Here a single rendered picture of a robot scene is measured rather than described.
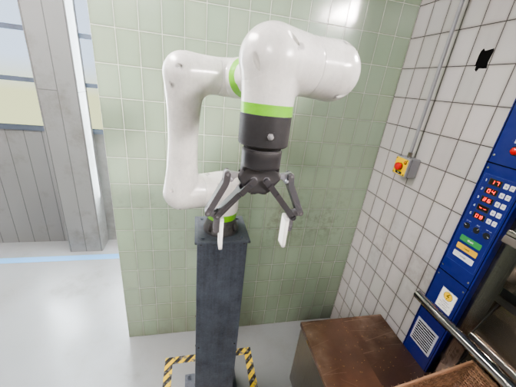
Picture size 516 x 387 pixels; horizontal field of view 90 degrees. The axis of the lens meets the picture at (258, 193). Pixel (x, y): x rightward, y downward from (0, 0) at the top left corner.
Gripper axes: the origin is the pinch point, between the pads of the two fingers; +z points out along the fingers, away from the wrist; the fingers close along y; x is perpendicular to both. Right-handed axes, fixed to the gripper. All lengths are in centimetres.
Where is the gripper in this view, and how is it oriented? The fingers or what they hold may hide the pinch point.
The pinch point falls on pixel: (252, 240)
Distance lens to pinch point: 56.2
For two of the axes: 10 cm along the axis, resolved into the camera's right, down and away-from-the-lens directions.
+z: -1.1, 9.3, 3.6
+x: 2.1, 3.8, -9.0
